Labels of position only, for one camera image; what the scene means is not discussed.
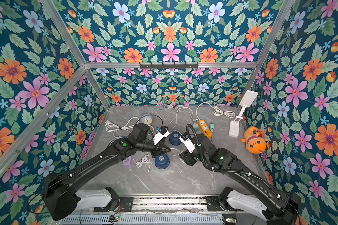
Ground white folding desk lamp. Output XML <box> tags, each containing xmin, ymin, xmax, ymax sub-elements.
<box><xmin>229</xmin><ymin>91</ymin><xmax>258</xmax><ymax>137</ymax></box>

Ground green charger adapter middle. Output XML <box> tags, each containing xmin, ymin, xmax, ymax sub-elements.
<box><xmin>193</xmin><ymin>124</ymin><xmax>200</xmax><ymax>132</ymax></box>

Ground white power cord left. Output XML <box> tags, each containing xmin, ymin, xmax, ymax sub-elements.
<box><xmin>105</xmin><ymin>116</ymin><xmax>141</xmax><ymax>136</ymax></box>

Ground orange clownfish plush toy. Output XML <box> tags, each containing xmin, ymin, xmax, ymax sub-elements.
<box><xmin>241</xmin><ymin>126</ymin><xmax>268</xmax><ymax>154</ymax></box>

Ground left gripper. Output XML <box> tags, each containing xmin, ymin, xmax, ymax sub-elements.
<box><xmin>135</xmin><ymin>140</ymin><xmax>172</xmax><ymax>159</ymax></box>

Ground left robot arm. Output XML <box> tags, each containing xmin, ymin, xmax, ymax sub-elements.
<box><xmin>41</xmin><ymin>123</ymin><xmax>170</xmax><ymax>221</ymax></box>

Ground white lamp cord bundle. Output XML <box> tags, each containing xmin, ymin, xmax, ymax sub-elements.
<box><xmin>196</xmin><ymin>102</ymin><xmax>236</xmax><ymax>120</ymax></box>

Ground orange power strip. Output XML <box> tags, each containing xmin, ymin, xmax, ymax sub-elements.
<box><xmin>198</xmin><ymin>120</ymin><xmax>213</xmax><ymax>139</ymax></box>

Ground blue meat grinder front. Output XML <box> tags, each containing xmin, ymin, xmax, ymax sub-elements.
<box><xmin>155</xmin><ymin>154</ymin><xmax>170</xmax><ymax>169</ymax></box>

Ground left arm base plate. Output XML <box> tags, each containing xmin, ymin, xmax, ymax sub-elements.
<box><xmin>94</xmin><ymin>197</ymin><xmax>134</xmax><ymax>213</ymax></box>

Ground black hook rail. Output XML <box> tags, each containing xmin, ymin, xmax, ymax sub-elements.
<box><xmin>139</xmin><ymin>62</ymin><xmax>199</xmax><ymax>69</ymax></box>

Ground white usb cable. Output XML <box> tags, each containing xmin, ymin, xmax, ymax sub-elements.
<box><xmin>133</xmin><ymin>153</ymin><xmax>153</xmax><ymax>173</ymax></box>
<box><xmin>168</xmin><ymin>147</ymin><xmax>186</xmax><ymax>164</ymax></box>

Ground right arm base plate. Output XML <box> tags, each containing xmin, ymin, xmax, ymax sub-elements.
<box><xmin>204</xmin><ymin>196</ymin><xmax>242</xmax><ymax>212</ymax></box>

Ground pale blue table clock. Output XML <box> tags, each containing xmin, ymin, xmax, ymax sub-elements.
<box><xmin>139</xmin><ymin>114</ymin><xmax>154</xmax><ymax>125</ymax></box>

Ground purple power strip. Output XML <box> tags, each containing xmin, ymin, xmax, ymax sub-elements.
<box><xmin>122</xmin><ymin>156</ymin><xmax>132</xmax><ymax>167</ymax></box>

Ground white cords at back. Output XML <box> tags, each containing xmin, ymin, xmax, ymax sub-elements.
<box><xmin>154</xmin><ymin>99</ymin><xmax>196</xmax><ymax>127</ymax></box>

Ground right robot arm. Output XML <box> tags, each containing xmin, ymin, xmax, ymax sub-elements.
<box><xmin>180</xmin><ymin>124</ymin><xmax>301</xmax><ymax>225</ymax></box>

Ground blue meat grinder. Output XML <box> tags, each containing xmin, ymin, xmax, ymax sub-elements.
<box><xmin>155</xmin><ymin>154</ymin><xmax>170</xmax><ymax>169</ymax></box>
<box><xmin>169</xmin><ymin>131</ymin><xmax>182</xmax><ymax>146</ymax></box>

